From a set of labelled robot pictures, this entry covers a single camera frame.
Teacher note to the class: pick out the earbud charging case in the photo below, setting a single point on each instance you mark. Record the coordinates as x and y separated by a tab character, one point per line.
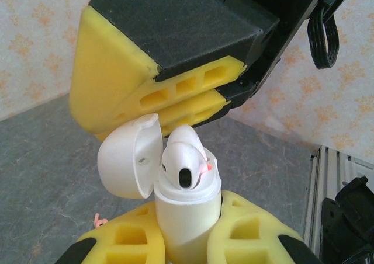
187	223

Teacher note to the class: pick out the small pink rubber ear hook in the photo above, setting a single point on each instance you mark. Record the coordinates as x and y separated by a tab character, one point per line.
98	221

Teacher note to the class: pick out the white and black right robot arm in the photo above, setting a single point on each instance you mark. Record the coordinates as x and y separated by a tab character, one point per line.
350	217

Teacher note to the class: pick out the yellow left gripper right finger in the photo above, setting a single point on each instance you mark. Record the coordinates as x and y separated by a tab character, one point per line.
248	246

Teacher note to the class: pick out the aluminium base beam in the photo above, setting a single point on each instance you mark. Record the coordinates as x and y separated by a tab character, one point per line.
327	170

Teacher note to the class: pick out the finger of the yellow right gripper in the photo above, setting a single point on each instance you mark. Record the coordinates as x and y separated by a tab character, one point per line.
117	71
198	109

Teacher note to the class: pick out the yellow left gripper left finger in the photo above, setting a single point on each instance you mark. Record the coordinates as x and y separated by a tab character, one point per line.
128	246

